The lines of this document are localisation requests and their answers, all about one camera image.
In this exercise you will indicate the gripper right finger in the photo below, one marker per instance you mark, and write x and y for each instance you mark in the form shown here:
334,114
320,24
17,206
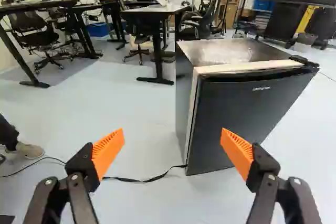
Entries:
258,162

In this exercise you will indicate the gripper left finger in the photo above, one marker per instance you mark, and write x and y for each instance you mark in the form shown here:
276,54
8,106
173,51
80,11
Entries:
82,165

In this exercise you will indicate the black mini fridge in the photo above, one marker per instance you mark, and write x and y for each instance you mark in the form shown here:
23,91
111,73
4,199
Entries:
244,119

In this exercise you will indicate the person's legs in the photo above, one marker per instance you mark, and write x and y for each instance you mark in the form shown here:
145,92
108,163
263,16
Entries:
15,142

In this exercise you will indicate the black desk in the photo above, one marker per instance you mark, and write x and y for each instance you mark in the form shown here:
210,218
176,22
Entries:
155,37
50,37

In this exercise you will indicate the black mesh office chair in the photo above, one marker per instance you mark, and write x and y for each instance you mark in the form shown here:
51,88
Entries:
39,37

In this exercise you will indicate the black office chair with headrest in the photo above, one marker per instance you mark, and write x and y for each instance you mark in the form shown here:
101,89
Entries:
202,22

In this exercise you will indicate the large screen on stand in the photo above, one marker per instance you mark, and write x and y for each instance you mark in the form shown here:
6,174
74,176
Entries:
302,6

